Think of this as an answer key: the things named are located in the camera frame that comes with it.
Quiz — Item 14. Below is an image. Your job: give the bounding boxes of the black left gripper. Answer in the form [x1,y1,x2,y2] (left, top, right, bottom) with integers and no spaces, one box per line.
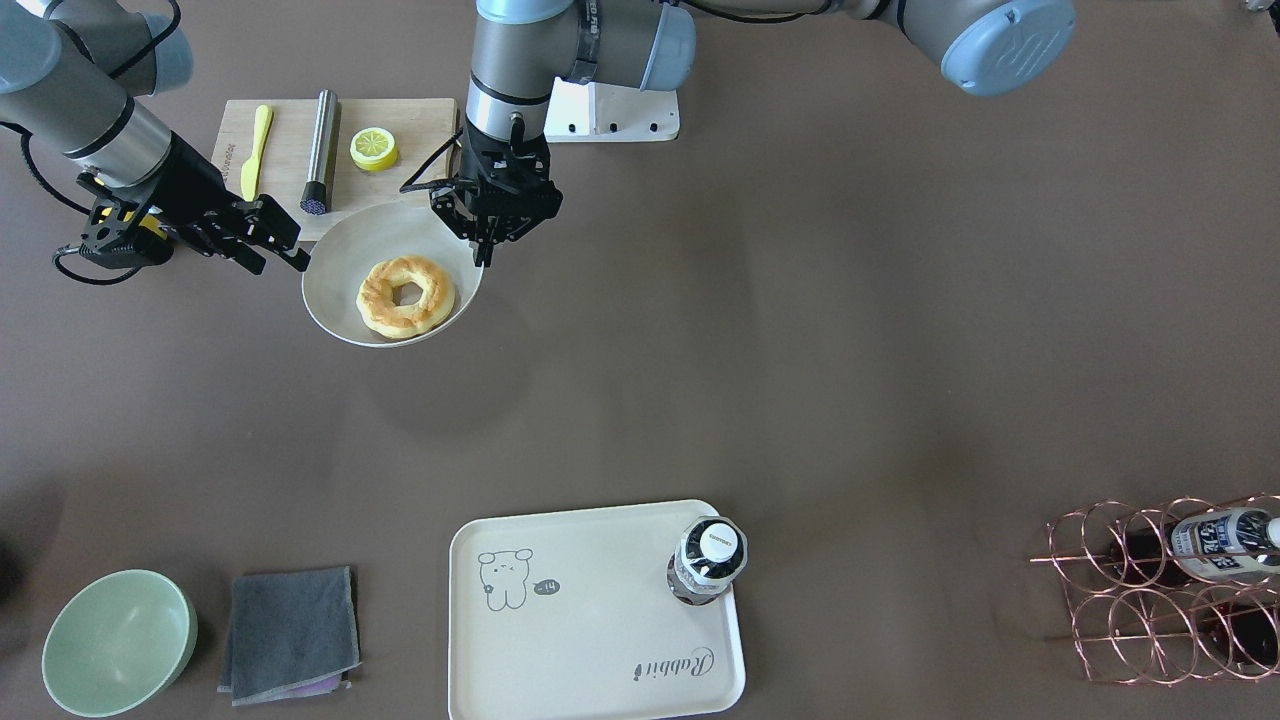
[430,126,563,268]

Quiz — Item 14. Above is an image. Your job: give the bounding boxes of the yellow plastic knife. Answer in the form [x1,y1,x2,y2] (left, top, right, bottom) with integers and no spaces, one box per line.
[239,104,274,201]

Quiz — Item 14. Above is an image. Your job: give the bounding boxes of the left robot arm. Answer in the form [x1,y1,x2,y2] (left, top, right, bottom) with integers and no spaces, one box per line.
[426,1,1076,268]

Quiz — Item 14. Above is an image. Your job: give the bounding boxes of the dark bottle in rack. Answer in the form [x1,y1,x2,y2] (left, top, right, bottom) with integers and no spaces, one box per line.
[1106,507,1279,589]

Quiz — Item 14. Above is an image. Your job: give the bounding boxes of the half lemon slice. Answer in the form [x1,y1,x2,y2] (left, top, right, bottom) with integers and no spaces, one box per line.
[348,127,399,173]

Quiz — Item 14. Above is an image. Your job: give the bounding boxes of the steel muddler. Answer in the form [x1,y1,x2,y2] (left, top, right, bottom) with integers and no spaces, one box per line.
[300,88,340,217]

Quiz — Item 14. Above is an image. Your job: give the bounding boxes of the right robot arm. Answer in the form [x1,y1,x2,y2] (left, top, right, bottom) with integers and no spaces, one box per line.
[1,1,310,283]

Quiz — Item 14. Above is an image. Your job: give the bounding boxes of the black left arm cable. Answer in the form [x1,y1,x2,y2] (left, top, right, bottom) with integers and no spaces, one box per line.
[401,120,471,195]

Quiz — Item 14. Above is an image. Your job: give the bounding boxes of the copper wire bottle rack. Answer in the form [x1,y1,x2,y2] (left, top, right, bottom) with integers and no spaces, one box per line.
[1036,496,1277,685]

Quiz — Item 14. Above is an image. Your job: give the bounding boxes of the green ceramic bowl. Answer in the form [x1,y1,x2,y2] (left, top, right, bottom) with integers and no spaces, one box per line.
[41,569,198,717]

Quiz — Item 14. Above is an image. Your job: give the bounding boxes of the white round plate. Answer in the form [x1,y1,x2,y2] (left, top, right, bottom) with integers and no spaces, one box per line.
[301,202,484,348]

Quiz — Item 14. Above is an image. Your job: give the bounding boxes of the grey folded cloth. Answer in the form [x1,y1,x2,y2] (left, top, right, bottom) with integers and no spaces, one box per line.
[218,566,362,706]

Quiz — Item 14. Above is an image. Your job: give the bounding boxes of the wooden cutting board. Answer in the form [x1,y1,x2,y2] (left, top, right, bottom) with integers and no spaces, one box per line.
[211,97,458,243]

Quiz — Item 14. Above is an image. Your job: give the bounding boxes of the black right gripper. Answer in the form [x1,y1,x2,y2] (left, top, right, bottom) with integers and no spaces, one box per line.
[152,133,311,275]

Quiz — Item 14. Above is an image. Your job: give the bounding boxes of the glazed ring donut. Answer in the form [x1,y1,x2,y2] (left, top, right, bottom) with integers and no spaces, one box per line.
[356,255,457,340]

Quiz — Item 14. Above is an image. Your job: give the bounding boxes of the lower yellow lemon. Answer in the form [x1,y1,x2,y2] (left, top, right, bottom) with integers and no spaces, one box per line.
[138,214,168,241]

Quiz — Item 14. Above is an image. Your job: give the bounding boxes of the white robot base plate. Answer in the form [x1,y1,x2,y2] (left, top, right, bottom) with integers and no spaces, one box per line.
[544,79,681,143]

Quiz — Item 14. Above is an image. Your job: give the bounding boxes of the cream rabbit tray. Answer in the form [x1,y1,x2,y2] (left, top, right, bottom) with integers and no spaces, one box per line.
[447,498,748,719]

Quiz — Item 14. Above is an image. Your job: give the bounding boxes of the dark tea bottle on tray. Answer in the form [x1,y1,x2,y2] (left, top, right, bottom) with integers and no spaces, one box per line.
[666,516,748,607]

